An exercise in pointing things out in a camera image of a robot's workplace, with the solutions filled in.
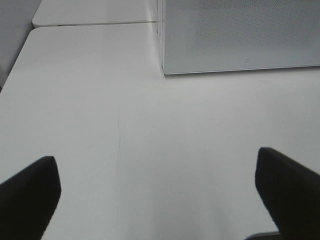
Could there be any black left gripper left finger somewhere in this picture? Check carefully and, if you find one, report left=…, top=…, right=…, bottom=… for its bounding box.
left=0, top=156, right=61, bottom=240

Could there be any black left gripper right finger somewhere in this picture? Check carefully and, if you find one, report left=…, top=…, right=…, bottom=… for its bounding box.
left=255, top=147, right=320, bottom=240

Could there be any white microwave door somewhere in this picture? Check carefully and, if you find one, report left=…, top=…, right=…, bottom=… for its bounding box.
left=164, top=0, right=320, bottom=75

